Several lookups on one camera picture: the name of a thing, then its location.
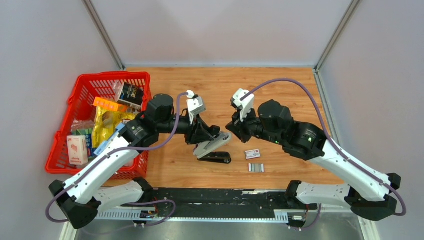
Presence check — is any small staple box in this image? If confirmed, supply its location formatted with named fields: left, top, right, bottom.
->
left=244, top=149, right=261, bottom=160

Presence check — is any white pink sponge box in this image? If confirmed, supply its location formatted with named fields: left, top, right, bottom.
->
left=66, top=135, right=88, bottom=166

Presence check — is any black stapler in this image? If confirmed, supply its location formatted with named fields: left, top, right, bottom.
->
left=198, top=151, right=232, bottom=164

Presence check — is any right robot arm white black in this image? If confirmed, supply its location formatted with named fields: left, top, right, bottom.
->
left=226, top=99, right=401, bottom=221

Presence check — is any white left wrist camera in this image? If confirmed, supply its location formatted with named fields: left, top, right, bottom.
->
left=186, top=90, right=206, bottom=125

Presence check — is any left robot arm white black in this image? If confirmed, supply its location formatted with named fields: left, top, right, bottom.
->
left=49, top=90, right=230, bottom=229

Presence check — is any strip of staples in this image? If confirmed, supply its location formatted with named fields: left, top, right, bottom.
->
left=248, top=163, right=265, bottom=173

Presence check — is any green box in basket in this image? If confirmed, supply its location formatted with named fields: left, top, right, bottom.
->
left=71, top=128, right=94, bottom=158

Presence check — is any orange block in basket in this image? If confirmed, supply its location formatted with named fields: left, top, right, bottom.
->
left=93, top=96, right=129, bottom=113

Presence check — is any yellow snack bag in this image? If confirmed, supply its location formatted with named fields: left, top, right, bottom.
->
left=91, top=106, right=136, bottom=148

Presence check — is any red plastic basket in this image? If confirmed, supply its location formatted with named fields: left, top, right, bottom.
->
left=44, top=71, right=152, bottom=176

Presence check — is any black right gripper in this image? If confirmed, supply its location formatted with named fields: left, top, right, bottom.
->
left=225, top=104, right=284, bottom=147

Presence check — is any black box in basket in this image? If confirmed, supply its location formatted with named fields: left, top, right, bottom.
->
left=114, top=82, right=144, bottom=110

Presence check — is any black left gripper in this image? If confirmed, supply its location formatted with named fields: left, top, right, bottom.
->
left=157, top=111, right=215, bottom=145

